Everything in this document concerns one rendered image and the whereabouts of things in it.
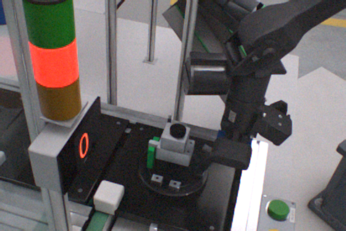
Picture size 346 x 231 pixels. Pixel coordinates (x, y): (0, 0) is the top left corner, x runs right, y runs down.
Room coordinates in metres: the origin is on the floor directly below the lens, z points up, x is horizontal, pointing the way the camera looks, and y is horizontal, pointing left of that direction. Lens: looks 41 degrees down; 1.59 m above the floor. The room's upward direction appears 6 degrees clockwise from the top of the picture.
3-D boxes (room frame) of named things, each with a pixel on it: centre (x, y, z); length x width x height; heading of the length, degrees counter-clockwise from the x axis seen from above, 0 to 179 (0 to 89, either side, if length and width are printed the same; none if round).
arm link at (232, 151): (0.51, -0.12, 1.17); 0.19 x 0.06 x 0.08; 168
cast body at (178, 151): (0.54, -0.01, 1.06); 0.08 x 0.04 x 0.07; 79
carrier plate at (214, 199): (0.53, -0.02, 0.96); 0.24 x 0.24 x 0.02; 79
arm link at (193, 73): (0.50, -0.08, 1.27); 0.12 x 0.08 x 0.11; 100
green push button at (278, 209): (0.48, -0.23, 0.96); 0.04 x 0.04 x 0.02
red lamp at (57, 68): (0.37, 0.14, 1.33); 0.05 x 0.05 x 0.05
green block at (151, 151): (0.53, 0.03, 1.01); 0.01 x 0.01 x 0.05; 79
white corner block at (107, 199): (0.46, 0.10, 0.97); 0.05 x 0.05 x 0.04; 79
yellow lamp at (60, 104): (0.37, 0.14, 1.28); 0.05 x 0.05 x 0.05
